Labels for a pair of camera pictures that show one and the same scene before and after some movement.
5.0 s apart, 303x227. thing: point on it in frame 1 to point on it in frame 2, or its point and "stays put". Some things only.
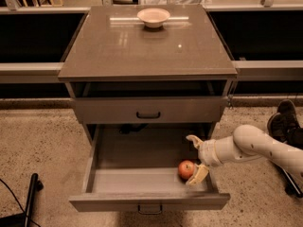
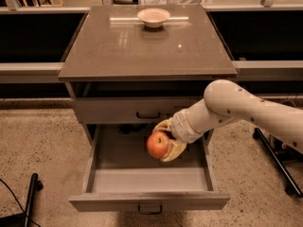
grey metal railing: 245,69 stays put
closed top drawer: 151,110 stays put
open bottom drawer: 133,167 stays put
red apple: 186,169 to 157,145
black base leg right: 292,187 stays put
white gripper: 206,152 to 182,126
